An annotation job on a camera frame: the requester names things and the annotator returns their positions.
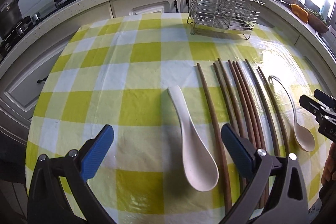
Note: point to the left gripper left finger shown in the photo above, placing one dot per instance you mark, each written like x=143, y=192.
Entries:
x=47, y=202

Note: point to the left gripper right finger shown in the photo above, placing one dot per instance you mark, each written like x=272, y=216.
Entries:
x=287, y=201

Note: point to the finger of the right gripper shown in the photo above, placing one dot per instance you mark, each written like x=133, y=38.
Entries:
x=312, y=106
x=329, y=101

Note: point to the brown wooden chopstick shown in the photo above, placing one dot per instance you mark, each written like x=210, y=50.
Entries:
x=267, y=111
x=277, y=111
x=253, y=123
x=237, y=115
x=223, y=168
x=242, y=101
x=224, y=90
x=246, y=100

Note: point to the large white soup spoon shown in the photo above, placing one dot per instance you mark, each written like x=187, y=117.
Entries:
x=199, y=165

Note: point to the kitchen sink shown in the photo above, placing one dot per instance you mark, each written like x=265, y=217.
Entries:
x=329, y=39

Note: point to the person's right hand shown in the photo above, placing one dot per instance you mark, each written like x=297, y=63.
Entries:
x=329, y=168

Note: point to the wicker basket with greens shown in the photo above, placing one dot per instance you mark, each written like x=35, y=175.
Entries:
x=316, y=22

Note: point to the yellow checked tablecloth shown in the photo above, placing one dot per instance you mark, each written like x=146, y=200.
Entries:
x=117, y=72

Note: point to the steel stock pot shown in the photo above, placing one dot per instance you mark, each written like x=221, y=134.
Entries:
x=10, y=16

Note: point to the black gas stove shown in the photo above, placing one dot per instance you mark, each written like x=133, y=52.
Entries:
x=24, y=24

